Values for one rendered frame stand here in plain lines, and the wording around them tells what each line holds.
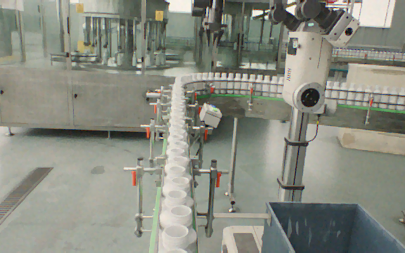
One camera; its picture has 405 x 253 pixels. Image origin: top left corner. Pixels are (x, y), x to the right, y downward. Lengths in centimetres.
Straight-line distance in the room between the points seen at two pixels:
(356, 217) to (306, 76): 76
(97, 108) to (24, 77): 93
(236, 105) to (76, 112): 252
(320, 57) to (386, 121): 129
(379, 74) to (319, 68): 347
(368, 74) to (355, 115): 234
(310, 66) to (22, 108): 393
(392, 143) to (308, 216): 429
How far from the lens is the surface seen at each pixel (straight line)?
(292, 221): 117
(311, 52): 169
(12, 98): 493
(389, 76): 519
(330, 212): 120
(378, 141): 535
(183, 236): 51
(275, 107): 278
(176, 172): 72
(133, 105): 452
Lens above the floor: 145
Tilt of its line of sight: 15 degrees down
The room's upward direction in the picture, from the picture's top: 4 degrees clockwise
